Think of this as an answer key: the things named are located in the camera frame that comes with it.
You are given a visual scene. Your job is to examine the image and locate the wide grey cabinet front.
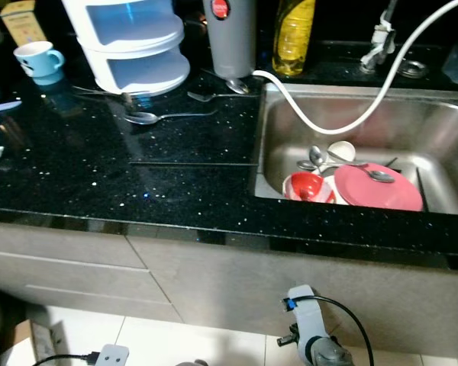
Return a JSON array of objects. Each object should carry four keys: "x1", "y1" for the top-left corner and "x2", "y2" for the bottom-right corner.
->
[{"x1": 126, "y1": 235, "x2": 458, "y2": 359}]

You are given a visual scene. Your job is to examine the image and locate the red and white bowl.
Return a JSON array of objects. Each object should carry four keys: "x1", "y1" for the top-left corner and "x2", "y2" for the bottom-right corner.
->
[{"x1": 282, "y1": 172, "x2": 337, "y2": 204}]

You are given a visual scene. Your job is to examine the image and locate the pink plate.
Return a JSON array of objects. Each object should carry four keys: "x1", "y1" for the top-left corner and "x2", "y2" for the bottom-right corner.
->
[{"x1": 334, "y1": 162, "x2": 424, "y2": 213}]

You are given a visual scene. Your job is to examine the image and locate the small white cup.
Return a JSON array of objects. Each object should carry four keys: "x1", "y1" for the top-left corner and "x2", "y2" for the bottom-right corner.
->
[{"x1": 327, "y1": 140, "x2": 357, "y2": 163}]

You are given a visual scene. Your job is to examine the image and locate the deep grey cabinet drawer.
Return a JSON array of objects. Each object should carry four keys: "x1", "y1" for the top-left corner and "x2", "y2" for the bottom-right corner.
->
[{"x1": 0, "y1": 252, "x2": 184, "y2": 323}]

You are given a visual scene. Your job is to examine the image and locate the brown cardboard box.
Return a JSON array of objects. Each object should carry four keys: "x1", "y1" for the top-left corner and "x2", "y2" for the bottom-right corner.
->
[{"x1": 0, "y1": 319, "x2": 54, "y2": 366}]

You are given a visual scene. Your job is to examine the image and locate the shallow grey cabinet drawer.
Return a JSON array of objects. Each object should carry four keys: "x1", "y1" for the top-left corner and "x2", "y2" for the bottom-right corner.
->
[{"x1": 0, "y1": 221, "x2": 146, "y2": 269}]

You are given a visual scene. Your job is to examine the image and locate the stainless steel sink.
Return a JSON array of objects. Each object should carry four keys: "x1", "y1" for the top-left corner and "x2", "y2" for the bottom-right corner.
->
[{"x1": 252, "y1": 82, "x2": 458, "y2": 216}]

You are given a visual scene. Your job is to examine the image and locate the grey canister red round sticker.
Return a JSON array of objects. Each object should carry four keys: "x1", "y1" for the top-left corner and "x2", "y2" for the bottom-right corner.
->
[{"x1": 202, "y1": 0, "x2": 258, "y2": 81}]

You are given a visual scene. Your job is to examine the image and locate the round steel hole cover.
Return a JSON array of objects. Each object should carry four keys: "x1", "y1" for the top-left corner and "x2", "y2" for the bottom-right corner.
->
[{"x1": 397, "y1": 59, "x2": 428, "y2": 79}]

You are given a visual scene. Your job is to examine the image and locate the yellow dish soap bottle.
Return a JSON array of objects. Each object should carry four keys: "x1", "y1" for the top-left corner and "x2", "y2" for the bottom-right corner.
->
[{"x1": 271, "y1": 0, "x2": 316, "y2": 77}]

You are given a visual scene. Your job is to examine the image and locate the white and blue flat utensil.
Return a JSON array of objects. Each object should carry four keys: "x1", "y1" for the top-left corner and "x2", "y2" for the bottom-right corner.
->
[{"x1": 0, "y1": 99, "x2": 24, "y2": 117}]

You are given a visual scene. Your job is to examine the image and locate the chrome tap with white tape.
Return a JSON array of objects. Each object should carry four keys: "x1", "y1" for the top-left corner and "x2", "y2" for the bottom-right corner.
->
[{"x1": 360, "y1": 0, "x2": 398, "y2": 75}]

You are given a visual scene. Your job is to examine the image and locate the thin steel knife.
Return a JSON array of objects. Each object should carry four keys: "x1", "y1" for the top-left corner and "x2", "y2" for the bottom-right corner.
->
[{"x1": 70, "y1": 85, "x2": 134, "y2": 104}]

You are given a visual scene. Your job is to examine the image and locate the white tiered storage container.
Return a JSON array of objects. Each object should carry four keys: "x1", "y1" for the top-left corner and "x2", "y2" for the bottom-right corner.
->
[{"x1": 61, "y1": 0, "x2": 188, "y2": 98}]

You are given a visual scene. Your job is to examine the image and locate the light blue mug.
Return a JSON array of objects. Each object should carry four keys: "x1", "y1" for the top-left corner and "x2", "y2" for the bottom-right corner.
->
[{"x1": 14, "y1": 40, "x2": 66, "y2": 86}]

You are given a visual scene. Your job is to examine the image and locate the yellow cardboard packet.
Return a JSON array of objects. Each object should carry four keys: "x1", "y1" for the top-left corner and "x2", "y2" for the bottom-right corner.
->
[{"x1": 0, "y1": 0, "x2": 47, "y2": 47}]

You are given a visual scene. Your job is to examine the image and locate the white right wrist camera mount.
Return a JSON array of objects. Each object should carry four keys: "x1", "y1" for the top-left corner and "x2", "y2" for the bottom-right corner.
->
[{"x1": 285, "y1": 284, "x2": 321, "y2": 342}]

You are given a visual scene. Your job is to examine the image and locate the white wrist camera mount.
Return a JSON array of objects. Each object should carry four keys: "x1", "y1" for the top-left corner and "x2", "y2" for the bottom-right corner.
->
[
  {"x1": 95, "y1": 344, "x2": 132, "y2": 366},
  {"x1": 285, "y1": 284, "x2": 321, "y2": 342}
]

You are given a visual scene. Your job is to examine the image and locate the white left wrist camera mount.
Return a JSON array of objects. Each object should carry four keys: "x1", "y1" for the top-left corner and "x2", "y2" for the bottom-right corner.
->
[{"x1": 95, "y1": 344, "x2": 132, "y2": 366}]

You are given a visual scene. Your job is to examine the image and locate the white flexible hose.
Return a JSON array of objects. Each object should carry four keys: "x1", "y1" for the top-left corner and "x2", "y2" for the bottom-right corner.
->
[{"x1": 252, "y1": 0, "x2": 458, "y2": 136}]

